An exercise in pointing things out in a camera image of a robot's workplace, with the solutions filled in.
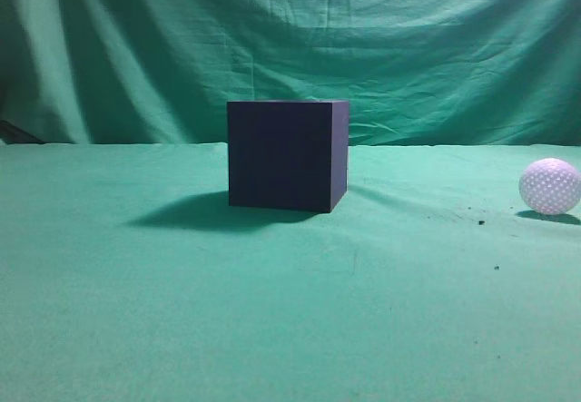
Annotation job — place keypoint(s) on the dark blue cube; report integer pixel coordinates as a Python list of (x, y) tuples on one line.
[(288, 155)]

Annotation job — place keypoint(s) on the green table cloth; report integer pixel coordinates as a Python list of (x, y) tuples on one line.
[(127, 276)]

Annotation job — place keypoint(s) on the green backdrop cloth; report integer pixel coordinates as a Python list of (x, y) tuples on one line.
[(416, 72)]

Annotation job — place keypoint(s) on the white golf ball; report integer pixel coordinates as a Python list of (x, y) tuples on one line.
[(550, 186)]

